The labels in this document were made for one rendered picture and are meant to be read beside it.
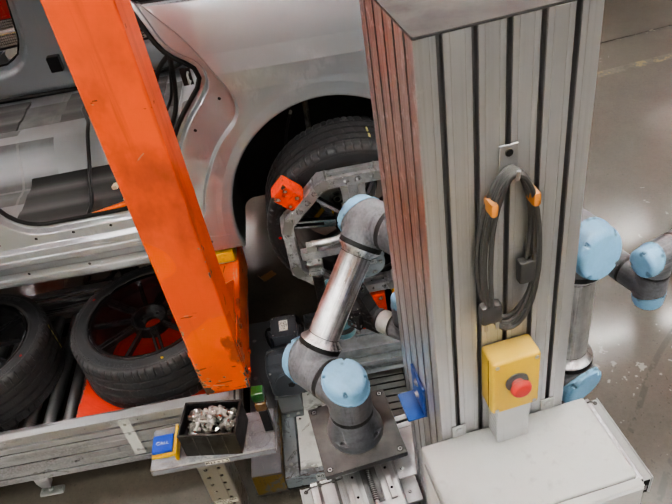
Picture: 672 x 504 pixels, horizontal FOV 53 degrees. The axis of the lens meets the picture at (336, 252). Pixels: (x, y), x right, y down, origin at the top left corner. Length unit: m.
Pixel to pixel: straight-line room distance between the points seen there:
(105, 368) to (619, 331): 2.19
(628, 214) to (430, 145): 3.08
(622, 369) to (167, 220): 2.02
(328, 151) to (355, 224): 0.64
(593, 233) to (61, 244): 1.97
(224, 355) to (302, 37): 1.08
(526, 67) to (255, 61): 1.48
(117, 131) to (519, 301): 1.12
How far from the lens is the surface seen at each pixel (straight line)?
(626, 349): 3.21
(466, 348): 1.18
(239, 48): 2.27
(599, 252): 1.45
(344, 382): 1.70
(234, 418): 2.35
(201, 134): 2.43
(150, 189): 1.91
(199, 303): 2.16
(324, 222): 2.48
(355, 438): 1.81
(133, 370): 2.71
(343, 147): 2.31
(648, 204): 4.03
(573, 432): 1.38
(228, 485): 2.59
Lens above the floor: 2.35
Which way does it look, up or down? 39 degrees down
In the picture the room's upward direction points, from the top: 11 degrees counter-clockwise
